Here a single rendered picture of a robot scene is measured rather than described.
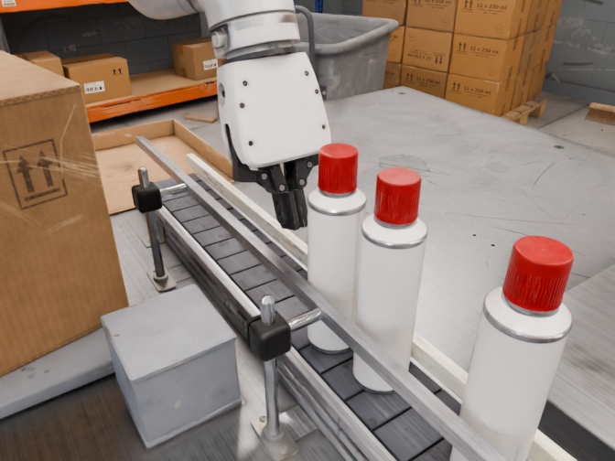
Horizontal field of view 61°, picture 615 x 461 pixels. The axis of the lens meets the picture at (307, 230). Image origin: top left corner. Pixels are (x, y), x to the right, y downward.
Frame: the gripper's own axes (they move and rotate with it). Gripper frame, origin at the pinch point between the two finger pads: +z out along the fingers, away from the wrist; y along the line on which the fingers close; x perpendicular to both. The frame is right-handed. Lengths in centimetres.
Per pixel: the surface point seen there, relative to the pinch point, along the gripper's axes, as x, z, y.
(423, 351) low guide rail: -13.6, 13.3, 3.1
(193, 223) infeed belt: 24.0, 2.9, -3.0
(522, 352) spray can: -28.2, 6.4, -1.8
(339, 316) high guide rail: -12.1, 7.5, -4.0
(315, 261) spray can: -8.1, 3.5, -3.0
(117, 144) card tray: 71, -10, 0
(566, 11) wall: 215, -42, 393
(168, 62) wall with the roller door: 429, -71, 137
